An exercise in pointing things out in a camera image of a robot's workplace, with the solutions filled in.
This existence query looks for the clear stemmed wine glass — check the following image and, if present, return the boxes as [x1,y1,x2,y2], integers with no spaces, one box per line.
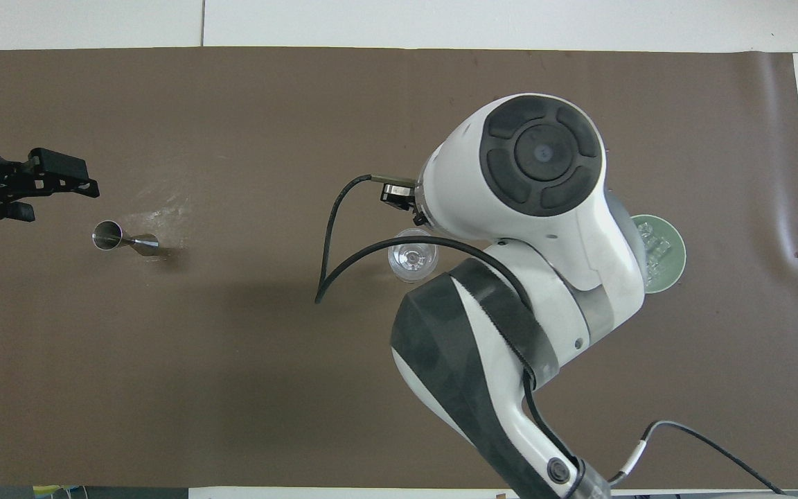
[387,228,440,283]

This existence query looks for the steel double jigger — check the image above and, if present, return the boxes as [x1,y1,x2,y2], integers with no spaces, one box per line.
[91,220,161,258]

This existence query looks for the round green plate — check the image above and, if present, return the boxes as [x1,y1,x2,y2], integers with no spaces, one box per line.
[629,213,688,296]

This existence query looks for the black cable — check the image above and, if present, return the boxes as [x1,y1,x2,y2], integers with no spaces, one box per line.
[605,419,792,497]
[314,174,537,309]

